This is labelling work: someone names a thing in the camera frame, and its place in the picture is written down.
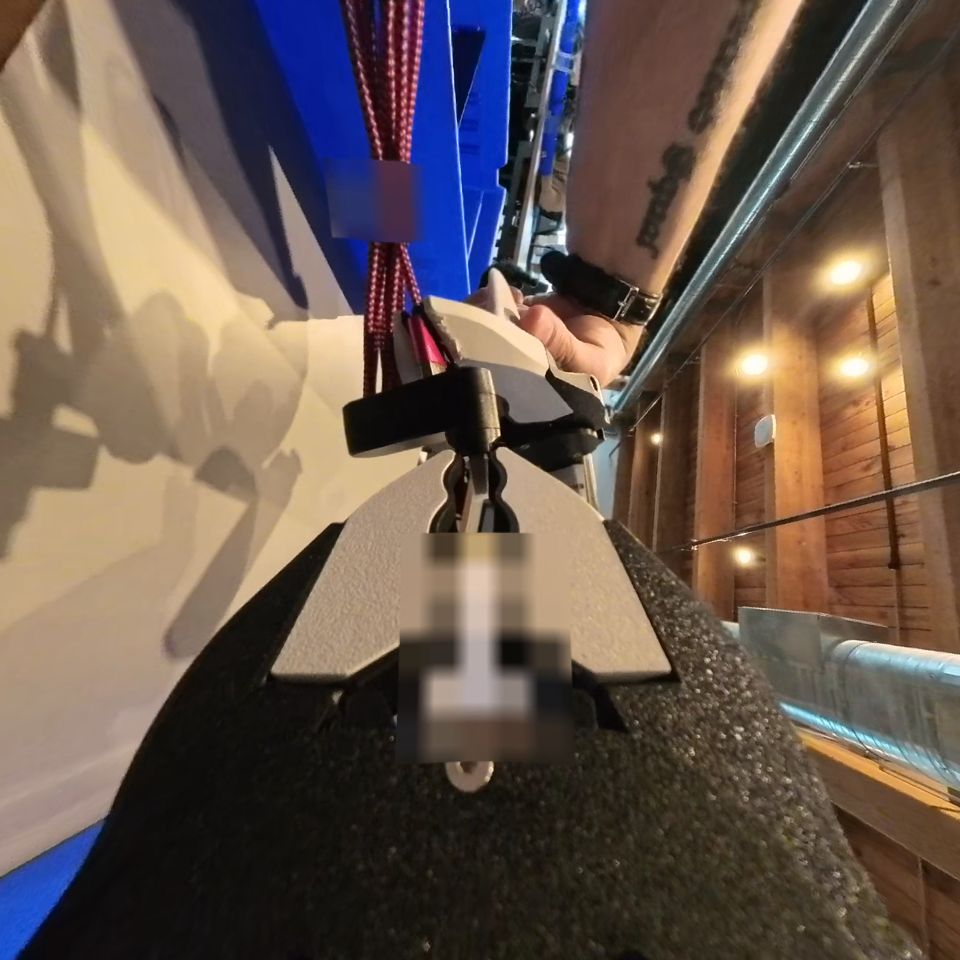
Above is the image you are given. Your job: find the metal shelf rack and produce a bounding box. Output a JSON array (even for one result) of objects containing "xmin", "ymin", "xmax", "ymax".
[{"xmin": 510, "ymin": 0, "xmax": 588, "ymax": 301}]

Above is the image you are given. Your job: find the red braided usb cable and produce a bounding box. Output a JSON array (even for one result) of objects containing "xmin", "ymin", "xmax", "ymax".
[{"xmin": 341, "ymin": 0, "xmax": 453, "ymax": 395}]

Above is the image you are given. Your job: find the silver air duct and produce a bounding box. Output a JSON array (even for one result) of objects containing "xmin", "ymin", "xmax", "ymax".
[{"xmin": 737, "ymin": 606, "xmax": 960, "ymax": 790}]

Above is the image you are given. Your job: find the blue plastic bin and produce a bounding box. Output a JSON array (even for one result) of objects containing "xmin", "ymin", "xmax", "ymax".
[
  {"xmin": 0, "ymin": 816, "xmax": 108, "ymax": 960},
  {"xmin": 176, "ymin": 0, "xmax": 513, "ymax": 320}
]

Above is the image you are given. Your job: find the person's left forearm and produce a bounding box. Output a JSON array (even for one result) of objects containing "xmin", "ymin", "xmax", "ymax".
[{"xmin": 566, "ymin": 0, "xmax": 805, "ymax": 301}]

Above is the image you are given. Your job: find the metal ceiling pipe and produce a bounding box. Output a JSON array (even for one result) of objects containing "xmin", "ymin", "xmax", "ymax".
[{"xmin": 611, "ymin": 0, "xmax": 912, "ymax": 415}]

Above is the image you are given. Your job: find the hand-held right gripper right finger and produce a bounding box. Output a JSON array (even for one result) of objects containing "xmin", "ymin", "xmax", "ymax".
[{"xmin": 491, "ymin": 448, "xmax": 674, "ymax": 682}]

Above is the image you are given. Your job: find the thin black rail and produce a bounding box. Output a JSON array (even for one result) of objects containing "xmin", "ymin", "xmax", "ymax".
[{"xmin": 660, "ymin": 471, "xmax": 960, "ymax": 558}]

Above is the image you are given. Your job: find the black wrist strap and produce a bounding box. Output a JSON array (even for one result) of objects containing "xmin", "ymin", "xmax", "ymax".
[{"xmin": 540, "ymin": 251, "xmax": 665, "ymax": 329}]

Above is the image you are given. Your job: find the person's left hand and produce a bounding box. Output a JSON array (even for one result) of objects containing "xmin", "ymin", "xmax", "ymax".
[{"xmin": 519, "ymin": 291, "xmax": 648, "ymax": 378}]

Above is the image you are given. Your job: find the black usb hub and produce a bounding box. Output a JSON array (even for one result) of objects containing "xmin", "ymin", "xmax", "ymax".
[{"xmin": 342, "ymin": 366, "xmax": 502, "ymax": 481}]

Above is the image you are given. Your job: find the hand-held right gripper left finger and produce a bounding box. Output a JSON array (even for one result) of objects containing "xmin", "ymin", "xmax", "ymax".
[{"xmin": 268, "ymin": 453, "xmax": 460, "ymax": 684}]

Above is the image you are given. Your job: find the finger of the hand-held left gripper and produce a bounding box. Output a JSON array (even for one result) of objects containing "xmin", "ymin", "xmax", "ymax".
[
  {"xmin": 486, "ymin": 366, "xmax": 603, "ymax": 419},
  {"xmin": 408, "ymin": 266, "xmax": 552, "ymax": 376}
]

